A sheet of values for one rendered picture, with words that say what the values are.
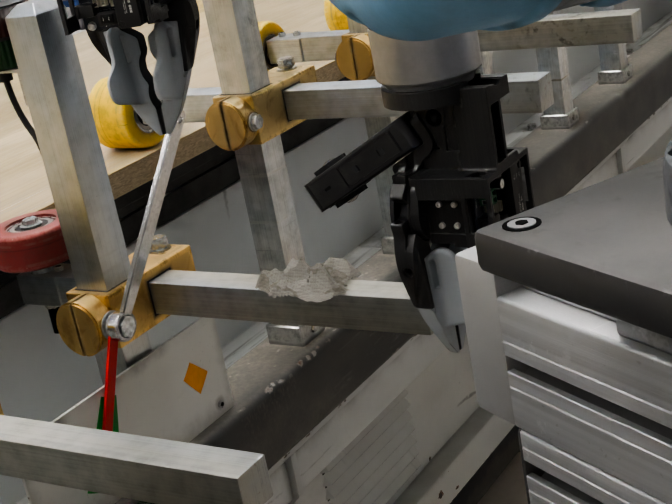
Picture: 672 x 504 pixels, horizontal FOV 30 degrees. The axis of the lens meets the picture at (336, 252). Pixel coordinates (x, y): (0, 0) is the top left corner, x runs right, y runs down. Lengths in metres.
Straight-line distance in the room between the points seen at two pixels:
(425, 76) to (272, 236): 0.46
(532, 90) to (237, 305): 0.32
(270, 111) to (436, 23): 0.87
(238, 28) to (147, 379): 0.35
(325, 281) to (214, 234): 0.56
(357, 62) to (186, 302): 0.45
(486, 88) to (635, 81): 1.31
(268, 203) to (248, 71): 0.13
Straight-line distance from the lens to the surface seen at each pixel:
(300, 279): 1.01
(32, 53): 1.04
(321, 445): 1.41
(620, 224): 0.52
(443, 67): 0.85
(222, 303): 1.06
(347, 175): 0.93
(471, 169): 0.88
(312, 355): 1.29
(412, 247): 0.89
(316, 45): 1.53
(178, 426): 1.15
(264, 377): 1.25
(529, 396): 0.64
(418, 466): 2.07
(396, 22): 0.39
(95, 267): 1.07
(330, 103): 1.23
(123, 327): 1.05
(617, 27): 1.36
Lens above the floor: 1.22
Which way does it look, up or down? 20 degrees down
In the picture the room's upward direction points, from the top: 11 degrees counter-clockwise
